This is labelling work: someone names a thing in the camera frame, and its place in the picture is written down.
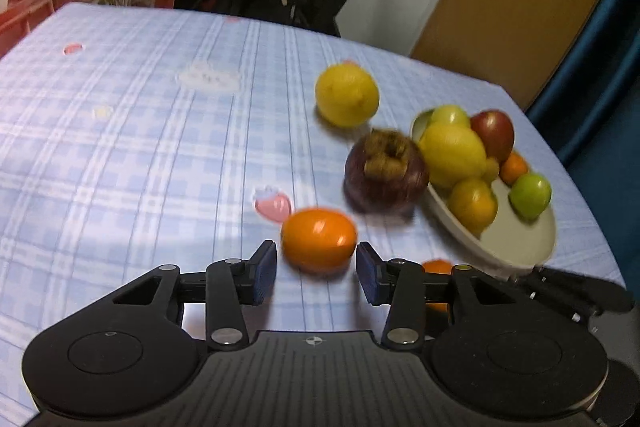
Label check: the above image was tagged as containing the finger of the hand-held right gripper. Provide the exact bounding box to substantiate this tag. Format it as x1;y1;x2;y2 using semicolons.
506;277;601;323
534;266;636;312

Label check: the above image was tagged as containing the yellow-orange tangerine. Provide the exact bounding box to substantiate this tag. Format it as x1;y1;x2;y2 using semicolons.
447;178;498;235

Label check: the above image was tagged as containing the dark purple mangosteen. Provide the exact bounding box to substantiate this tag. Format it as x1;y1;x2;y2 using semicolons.
344;129;431;215

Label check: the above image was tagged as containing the yellow-green jujube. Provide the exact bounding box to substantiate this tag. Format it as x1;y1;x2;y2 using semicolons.
430;105;472;130

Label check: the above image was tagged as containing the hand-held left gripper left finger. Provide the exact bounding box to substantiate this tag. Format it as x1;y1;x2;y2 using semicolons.
112;240;277;350

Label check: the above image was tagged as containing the brown wooden board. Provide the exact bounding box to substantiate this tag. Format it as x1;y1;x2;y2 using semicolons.
410;0;631;112

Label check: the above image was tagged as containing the small orange tangerine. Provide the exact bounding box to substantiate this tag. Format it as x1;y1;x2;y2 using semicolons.
499;152;530;186
281;207;358;275
421;259;454;313

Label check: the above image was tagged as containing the yellow lemon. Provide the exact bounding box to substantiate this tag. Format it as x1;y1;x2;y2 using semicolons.
315;63;380;128
417;122;501;188

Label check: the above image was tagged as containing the red apple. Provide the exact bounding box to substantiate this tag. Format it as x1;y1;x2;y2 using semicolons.
470;109;516;164

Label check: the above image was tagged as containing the dark blue curtain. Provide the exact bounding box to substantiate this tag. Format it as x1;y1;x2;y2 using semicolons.
525;0;640;288

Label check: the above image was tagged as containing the beige round plate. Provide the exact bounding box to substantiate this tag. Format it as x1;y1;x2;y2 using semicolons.
410;109;557;270

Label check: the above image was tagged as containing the green jujube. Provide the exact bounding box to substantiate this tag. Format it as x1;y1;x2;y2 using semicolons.
509;173;553;220

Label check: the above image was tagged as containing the blue checked tablecloth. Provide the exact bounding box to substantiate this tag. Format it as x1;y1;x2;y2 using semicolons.
0;2;626;427

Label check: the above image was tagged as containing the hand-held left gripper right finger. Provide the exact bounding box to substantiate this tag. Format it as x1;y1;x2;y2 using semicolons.
356;242;521;350

